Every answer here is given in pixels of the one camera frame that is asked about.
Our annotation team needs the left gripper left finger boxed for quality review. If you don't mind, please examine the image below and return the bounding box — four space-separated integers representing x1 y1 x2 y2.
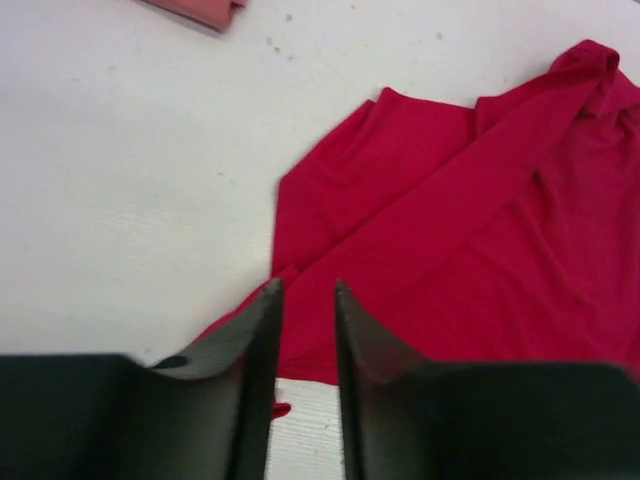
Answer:
1 280 284 479

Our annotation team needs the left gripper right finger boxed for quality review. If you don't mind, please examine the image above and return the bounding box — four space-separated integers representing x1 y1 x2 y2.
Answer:
335 283 639 479

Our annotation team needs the bright red t shirt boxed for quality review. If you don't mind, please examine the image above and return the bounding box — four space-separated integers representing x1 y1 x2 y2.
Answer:
189 39 640 421

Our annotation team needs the folded pink t shirt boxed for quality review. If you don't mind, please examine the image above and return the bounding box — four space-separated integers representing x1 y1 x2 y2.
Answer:
146 0 247 32

